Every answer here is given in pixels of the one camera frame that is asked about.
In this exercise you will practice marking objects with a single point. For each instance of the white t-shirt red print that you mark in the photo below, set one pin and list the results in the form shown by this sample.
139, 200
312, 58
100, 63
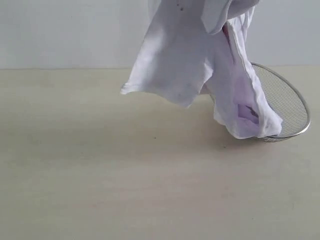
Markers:
196, 45

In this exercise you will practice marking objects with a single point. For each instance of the metal wire mesh basket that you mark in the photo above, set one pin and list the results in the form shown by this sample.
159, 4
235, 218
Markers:
282, 97

